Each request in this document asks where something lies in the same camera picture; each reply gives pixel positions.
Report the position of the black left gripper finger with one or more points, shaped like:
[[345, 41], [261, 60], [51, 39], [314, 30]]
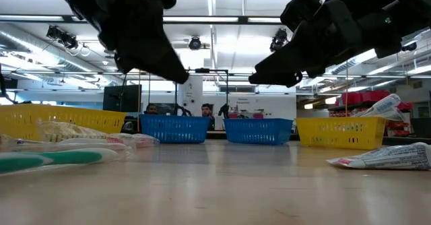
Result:
[[151, 56]]

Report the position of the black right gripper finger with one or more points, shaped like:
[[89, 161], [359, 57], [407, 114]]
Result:
[[296, 58], [276, 76]]

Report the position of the small white toothpaste tube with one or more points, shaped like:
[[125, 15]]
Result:
[[385, 105]]

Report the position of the white item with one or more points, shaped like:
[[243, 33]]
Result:
[[394, 115]]

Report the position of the clear bag with beige swabs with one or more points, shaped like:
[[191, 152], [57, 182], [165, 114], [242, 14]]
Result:
[[67, 130]]

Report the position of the white toothpaste tube grey print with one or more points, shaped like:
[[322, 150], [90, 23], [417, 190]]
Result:
[[387, 157]]

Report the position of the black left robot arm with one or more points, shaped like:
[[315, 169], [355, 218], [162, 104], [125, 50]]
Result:
[[74, 6]]

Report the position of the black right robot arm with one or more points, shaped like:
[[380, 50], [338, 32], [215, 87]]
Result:
[[404, 2]]

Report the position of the black monitor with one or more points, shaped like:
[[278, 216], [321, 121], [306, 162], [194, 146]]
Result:
[[121, 98]]

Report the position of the person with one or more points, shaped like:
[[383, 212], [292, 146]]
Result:
[[207, 110], [151, 109]]

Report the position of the blue plastic slotted basket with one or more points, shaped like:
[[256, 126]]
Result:
[[175, 129], [257, 130]]

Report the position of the overhead light bar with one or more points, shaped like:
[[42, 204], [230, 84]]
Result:
[[202, 19]]

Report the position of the yellow plastic slotted basket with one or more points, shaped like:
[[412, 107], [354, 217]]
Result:
[[303, 134], [40, 112]]

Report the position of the shelf row of orange bins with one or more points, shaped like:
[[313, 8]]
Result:
[[343, 112]]

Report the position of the row of red storage bins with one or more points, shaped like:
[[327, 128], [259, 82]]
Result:
[[365, 97]]

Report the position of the single red storage bin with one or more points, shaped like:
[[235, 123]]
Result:
[[408, 106]]

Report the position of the stacked red storage bins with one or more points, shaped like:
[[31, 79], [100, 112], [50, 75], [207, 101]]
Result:
[[397, 129]]

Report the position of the dark grey crate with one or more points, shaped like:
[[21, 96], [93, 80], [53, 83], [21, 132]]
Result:
[[421, 127]]

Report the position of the green white toothbrush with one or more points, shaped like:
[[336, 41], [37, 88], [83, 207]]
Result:
[[67, 157]]

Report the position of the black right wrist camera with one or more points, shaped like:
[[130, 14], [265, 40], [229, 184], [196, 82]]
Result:
[[299, 9]]

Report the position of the black ceiling camera pair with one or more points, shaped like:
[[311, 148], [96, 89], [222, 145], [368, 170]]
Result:
[[62, 37]]

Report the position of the large silver ventilation duct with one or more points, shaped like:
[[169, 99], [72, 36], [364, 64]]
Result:
[[33, 46]]

